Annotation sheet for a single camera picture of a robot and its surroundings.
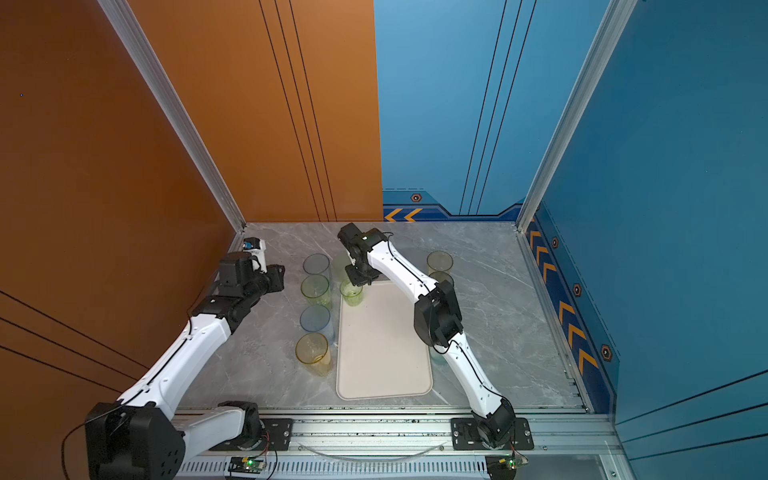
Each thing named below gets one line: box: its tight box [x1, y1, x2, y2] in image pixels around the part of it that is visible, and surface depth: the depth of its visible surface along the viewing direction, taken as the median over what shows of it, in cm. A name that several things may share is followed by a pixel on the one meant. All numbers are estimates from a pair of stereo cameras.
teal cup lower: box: [429, 346, 452, 371], surface depth 86 cm
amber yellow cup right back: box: [426, 250, 454, 276], surface depth 96 cm
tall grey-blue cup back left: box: [303, 253, 331, 277], surface depth 93 cm
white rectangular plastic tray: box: [338, 280, 433, 401], surface depth 86 cm
